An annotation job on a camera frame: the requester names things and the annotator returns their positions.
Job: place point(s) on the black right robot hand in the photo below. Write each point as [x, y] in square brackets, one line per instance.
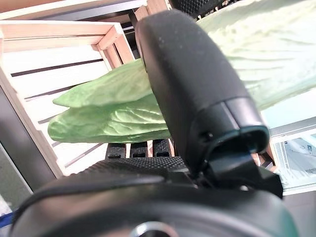
[192, 74]

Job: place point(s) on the wooden slat crate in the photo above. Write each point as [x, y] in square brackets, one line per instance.
[61, 56]

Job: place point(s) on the toy napa cabbage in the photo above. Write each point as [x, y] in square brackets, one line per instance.
[106, 118]

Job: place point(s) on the wood and black display stand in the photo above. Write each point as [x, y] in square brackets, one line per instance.
[61, 10]

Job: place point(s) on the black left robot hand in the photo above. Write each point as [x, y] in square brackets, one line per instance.
[195, 6]

